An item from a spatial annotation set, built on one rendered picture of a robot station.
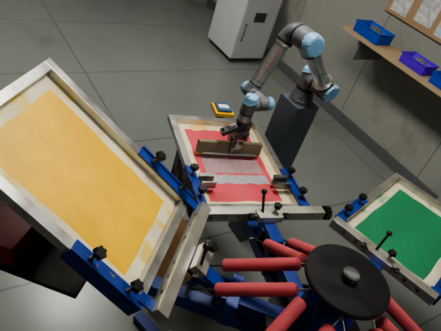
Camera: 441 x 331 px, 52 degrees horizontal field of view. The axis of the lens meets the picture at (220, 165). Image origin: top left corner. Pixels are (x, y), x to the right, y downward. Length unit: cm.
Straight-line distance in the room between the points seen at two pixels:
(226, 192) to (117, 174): 74
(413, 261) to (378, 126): 290
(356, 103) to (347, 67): 42
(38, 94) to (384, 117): 407
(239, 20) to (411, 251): 397
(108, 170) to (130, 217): 20
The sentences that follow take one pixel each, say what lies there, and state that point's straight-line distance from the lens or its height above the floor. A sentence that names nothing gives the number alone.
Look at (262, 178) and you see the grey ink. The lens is 252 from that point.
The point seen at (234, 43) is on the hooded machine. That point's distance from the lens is 593.
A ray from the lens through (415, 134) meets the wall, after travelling 504.
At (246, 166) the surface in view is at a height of 95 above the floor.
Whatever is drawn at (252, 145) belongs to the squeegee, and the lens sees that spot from 259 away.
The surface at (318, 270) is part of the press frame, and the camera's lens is 165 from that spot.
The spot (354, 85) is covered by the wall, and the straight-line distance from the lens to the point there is 547.
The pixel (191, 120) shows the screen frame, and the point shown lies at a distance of 275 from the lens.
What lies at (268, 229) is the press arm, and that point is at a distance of 211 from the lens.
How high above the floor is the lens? 243
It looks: 36 degrees down
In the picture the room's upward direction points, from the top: 19 degrees clockwise
